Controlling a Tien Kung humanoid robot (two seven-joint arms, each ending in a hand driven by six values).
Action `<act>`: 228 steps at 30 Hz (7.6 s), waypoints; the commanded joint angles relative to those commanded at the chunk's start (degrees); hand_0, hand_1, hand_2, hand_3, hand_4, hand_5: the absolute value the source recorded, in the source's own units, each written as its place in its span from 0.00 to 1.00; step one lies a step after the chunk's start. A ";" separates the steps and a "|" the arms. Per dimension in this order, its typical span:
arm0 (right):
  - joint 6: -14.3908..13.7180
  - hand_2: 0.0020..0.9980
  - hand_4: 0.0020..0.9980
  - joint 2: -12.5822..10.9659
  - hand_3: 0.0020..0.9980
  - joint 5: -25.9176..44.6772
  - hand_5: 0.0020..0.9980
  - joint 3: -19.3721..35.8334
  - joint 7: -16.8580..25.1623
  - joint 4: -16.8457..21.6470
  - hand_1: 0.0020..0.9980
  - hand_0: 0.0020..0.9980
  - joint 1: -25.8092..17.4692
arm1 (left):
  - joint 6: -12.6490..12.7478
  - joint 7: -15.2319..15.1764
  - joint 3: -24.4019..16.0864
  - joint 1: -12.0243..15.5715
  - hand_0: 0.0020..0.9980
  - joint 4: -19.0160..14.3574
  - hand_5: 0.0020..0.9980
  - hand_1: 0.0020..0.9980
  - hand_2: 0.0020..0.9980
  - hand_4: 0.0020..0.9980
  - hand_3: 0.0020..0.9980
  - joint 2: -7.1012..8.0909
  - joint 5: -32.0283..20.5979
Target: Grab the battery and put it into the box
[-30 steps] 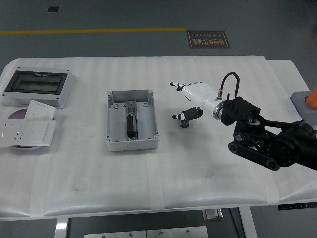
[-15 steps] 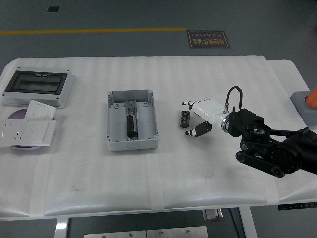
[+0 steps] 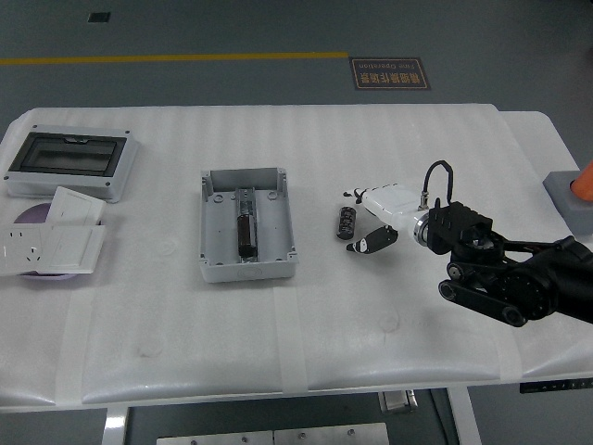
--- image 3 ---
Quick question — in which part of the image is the silver metal bracket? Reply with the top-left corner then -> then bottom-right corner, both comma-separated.
377,390 -> 419,414

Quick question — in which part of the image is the white switch panel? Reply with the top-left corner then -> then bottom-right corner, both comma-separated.
34,224 -> 107,274
44,185 -> 107,227

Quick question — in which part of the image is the black battery silver print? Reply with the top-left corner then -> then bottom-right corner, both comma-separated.
336,206 -> 357,241

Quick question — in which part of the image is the grey open junction box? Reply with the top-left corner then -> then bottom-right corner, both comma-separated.
197,167 -> 298,284

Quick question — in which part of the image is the grey metal plate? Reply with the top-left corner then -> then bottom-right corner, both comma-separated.
156,430 -> 274,445

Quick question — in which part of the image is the dark brown smooth battery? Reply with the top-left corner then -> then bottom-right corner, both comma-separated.
235,213 -> 259,259

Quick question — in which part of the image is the metal mounting rail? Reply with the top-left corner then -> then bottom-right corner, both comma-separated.
234,187 -> 259,264

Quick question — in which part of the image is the grey block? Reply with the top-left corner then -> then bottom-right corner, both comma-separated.
542,170 -> 593,238

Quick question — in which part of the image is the purple round disc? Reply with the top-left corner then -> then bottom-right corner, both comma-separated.
12,202 -> 78,283

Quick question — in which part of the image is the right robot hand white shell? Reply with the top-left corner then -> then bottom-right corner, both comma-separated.
342,183 -> 425,255

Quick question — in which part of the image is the white table leg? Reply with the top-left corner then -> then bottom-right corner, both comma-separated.
102,407 -> 132,445
447,387 -> 483,445

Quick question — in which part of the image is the black table control panel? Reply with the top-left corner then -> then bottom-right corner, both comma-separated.
518,377 -> 593,395

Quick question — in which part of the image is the black floor sign orange text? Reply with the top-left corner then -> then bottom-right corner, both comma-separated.
347,57 -> 433,93

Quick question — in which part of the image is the orange cone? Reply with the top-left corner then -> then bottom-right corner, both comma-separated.
571,159 -> 593,201

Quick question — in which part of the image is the white foam mat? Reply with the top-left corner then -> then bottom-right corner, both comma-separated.
0,104 -> 593,410

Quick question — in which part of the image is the white socket panel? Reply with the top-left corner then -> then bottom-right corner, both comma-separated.
0,224 -> 55,278

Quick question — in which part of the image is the white tape strip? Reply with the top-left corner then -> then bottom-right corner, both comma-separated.
54,291 -> 96,407

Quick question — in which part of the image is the grey box dark window lid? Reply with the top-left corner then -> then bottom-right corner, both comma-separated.
2,123 -> 140,204

